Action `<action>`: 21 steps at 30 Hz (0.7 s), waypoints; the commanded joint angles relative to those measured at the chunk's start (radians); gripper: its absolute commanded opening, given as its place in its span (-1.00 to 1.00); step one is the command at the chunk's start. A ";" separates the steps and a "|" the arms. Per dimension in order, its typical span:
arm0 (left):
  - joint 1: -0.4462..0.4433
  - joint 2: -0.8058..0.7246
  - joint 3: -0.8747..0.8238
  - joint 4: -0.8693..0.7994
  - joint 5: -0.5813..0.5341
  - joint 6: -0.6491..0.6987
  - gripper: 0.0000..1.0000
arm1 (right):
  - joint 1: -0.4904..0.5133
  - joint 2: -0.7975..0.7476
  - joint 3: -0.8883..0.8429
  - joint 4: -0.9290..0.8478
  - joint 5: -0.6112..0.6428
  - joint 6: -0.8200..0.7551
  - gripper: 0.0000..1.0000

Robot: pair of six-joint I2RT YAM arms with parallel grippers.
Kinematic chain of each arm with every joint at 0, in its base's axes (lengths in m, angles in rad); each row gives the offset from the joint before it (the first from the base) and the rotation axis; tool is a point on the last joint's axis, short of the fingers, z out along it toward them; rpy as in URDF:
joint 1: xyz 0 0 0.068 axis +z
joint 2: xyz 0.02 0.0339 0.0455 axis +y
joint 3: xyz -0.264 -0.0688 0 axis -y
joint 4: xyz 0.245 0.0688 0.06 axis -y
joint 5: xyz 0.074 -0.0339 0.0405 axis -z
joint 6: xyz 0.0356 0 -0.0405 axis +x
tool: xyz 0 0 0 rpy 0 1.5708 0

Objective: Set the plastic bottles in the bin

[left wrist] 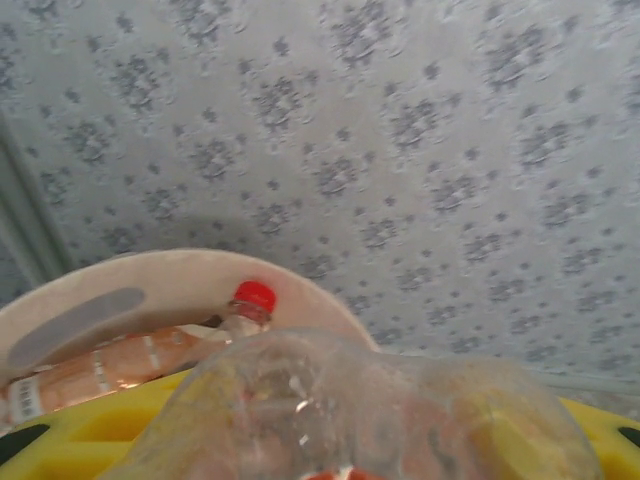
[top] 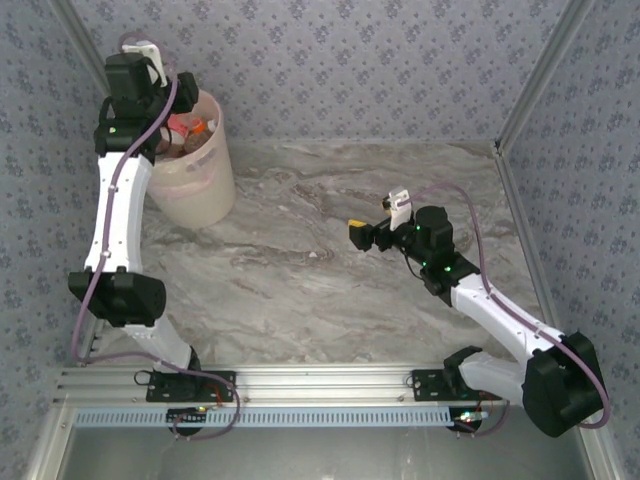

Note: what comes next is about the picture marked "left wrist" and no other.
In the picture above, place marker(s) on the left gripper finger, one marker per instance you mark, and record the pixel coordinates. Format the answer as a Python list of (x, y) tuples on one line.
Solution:
[(75, 440)]

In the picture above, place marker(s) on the copper brown coffee bottle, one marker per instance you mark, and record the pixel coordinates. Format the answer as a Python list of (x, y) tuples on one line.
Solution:
[(100, 370)]

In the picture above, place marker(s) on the red label cola bottle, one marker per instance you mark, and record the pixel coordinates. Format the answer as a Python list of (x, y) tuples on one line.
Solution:
[(350, 400)]

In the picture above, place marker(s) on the pale pink lined waste bin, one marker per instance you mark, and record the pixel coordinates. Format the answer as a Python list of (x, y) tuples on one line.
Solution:
[(175, 280)]

